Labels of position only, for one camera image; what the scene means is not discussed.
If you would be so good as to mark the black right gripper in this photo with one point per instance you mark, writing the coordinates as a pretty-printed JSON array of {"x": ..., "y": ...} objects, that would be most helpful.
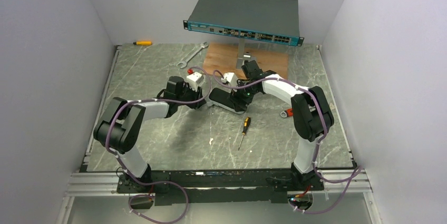
[{"x": 239, "y": 95}]

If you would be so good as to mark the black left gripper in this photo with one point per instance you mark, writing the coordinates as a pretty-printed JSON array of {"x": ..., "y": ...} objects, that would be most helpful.
[{"x": 195, "y": 95}]

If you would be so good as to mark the black umbrella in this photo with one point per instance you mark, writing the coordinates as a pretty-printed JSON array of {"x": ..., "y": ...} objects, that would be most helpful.
[{"x": 226, "y": 100}]

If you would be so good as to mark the brown plywood board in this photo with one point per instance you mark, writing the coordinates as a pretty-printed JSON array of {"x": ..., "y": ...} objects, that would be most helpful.
[{"x": 223, "y": 57}]

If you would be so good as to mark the teal network switch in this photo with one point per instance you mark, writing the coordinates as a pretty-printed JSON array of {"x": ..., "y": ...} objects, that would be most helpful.
[{"x": 272, "y": 21}]

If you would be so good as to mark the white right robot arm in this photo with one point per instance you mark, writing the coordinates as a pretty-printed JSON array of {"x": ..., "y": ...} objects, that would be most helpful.
[{"x": 312, "y": 116}]

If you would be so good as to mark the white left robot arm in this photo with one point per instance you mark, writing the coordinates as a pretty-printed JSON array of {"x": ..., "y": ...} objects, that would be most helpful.
[{"x": 119, "y": 126}]

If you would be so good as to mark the silver open end wrench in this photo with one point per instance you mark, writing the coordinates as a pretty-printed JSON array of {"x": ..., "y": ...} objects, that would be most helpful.
[{"x": 184, "y": 62}]

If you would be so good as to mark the yellow black screwdriver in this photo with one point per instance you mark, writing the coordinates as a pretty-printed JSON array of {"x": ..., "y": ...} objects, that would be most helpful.
[{"x": 247, "y": 123}]

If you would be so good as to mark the yellow utility knife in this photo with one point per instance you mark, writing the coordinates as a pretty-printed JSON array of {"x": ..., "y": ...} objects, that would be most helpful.
[{"x": 142, "y": 43}]

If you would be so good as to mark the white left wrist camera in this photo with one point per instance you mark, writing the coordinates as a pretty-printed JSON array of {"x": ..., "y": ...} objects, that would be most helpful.
[{"x": 194, "y": 79}]

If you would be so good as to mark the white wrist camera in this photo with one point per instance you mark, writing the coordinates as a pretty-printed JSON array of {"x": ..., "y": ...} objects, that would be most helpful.
[
  {"x": 230, "y": 79},
  {"x": 194, "y": 79}
]

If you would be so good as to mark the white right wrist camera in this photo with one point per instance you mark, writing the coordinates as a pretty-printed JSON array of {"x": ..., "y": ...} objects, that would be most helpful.
[{"x": 230, "y": 79}]

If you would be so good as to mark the metal stand bracket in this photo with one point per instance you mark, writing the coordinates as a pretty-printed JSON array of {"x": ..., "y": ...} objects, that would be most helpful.
[{"x": 243, "y": 55}]

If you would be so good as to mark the red handled adjustable wrench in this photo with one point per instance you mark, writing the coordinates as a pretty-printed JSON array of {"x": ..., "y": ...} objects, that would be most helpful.
[{"x": 286, "y": 113}]

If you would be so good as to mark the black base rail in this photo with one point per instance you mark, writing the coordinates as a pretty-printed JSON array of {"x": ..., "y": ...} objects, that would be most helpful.
[{"x": 234, "y": 185}]

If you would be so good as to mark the aluminium frame profile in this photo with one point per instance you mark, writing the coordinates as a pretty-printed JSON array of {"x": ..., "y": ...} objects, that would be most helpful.
[{"x": 105, "y": 184}]

